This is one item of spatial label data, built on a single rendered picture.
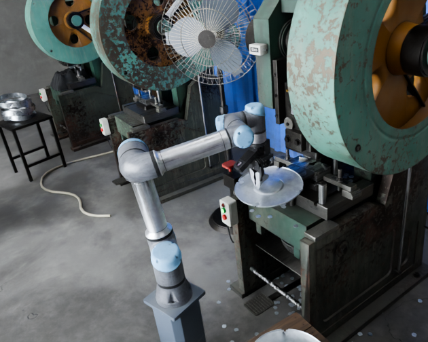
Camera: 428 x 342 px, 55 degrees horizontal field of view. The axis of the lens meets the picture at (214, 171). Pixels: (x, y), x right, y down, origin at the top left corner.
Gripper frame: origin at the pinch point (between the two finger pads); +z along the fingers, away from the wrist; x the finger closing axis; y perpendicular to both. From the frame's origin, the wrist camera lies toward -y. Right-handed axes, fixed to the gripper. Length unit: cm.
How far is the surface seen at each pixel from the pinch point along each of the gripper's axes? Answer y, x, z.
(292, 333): -18, -38, 41
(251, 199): -5.4, -2.6, 2.7
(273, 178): 9.7, 0.3, 0.2
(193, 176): 52, 152, 71
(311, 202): 18.0, -13.7, 9.8
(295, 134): 21.5, -1.5, -17.3
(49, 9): 10, 304, -67
